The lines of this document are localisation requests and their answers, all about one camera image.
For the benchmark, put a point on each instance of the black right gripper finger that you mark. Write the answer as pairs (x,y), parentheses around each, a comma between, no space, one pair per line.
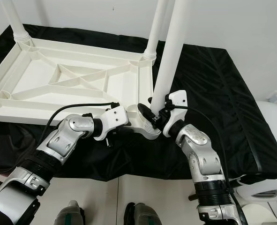
(146,111)

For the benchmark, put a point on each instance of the white plastic children table top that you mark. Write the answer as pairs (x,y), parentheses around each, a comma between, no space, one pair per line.
(35,75)

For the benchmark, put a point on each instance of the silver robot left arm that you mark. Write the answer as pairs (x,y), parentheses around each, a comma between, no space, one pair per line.
(68,138)

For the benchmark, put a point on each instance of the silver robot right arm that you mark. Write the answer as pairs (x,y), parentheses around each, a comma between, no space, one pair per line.
(204,157)

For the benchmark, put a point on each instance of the black table cloth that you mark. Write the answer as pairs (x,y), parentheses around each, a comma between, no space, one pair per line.
(213,93)

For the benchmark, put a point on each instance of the grey robot right leg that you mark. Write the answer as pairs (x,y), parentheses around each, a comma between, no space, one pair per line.
(143,214)

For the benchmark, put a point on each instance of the white floor fan heater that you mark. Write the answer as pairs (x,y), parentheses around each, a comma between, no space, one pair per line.
(272,190)

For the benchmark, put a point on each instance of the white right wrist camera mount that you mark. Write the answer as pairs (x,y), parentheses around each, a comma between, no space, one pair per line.
(178,98)

